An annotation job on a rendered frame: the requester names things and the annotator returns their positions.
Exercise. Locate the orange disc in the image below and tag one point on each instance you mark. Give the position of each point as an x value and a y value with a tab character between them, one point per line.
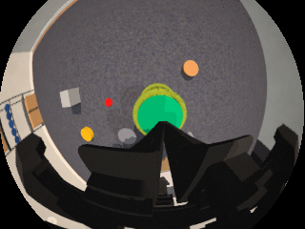
190	68

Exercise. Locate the olive-green ribbed jar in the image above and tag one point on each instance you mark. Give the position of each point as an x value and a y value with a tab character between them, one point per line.
158	105

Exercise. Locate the yellow short cylinder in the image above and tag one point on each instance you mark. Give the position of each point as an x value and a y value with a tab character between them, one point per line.
87	133

